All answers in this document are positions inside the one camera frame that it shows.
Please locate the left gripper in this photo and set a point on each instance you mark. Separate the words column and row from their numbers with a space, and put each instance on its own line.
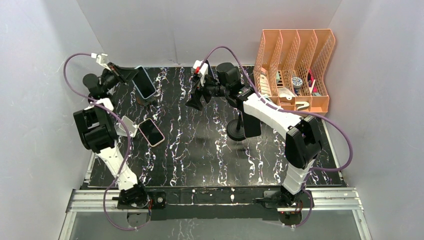
column 125, row 74

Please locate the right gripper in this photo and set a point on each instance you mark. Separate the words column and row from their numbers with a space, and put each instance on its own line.
column 194, row 102

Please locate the blue case phone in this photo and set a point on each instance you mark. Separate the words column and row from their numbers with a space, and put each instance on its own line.
column 143, row 83

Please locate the black round base phone stand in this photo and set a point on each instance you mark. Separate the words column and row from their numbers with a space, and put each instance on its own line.
column 235, row 129

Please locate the silver metal phone stand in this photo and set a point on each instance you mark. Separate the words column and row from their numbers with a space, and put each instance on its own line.
column 128, row 125

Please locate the purple back magsafe phone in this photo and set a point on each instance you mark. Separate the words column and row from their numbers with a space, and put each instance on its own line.
column 251, row 125

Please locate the pink case phone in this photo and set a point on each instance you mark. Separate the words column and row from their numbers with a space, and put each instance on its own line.
column 151, row 132

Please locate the orange desk file organizer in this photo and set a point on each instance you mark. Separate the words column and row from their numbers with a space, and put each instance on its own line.
column 292, row 53

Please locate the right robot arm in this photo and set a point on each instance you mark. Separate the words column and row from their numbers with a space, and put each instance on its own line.
column 303, row 142

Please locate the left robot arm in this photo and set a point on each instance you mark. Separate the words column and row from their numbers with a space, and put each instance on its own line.
column 98, row 133

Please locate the dark wooden phone stand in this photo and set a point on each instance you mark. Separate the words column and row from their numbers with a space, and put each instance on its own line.
column 145, row 101

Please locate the white oval label pack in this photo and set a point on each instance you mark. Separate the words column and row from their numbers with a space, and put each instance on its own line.
column 264, row 85

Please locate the white plastic packet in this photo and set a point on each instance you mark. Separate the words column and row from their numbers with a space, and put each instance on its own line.
column 285, row 93

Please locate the round blue lid jar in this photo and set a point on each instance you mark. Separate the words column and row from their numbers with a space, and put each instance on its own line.
column 297, row 82

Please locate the white flat card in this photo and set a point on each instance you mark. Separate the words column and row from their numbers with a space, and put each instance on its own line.
column 312, row 86

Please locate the magenta notebook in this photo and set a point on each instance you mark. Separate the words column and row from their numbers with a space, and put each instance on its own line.
column 309, row 78

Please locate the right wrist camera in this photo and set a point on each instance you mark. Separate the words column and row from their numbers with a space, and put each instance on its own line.
column 200, row 69

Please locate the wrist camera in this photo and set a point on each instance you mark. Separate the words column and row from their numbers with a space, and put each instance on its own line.
column 101, row 59
column 200, row 69

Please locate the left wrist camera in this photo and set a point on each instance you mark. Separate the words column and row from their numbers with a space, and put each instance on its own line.
column 101, row 59

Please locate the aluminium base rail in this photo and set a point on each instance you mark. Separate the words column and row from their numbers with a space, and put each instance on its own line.
column 215, row 214

